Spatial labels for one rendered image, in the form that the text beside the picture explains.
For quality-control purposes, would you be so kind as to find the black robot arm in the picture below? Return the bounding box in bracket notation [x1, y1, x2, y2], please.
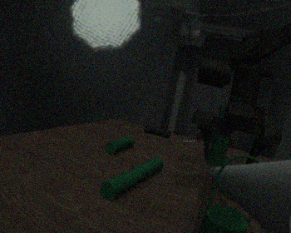
[198, 23, 291, 133]

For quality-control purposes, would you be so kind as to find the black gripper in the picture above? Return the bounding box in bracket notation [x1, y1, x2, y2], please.
[192, 91, 282, 165]

